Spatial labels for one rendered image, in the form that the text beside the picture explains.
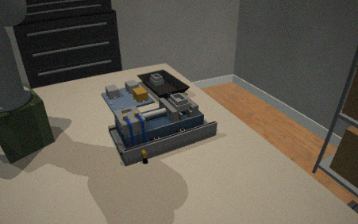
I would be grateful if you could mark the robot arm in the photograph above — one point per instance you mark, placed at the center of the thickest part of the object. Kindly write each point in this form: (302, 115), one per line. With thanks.
(12, 92)

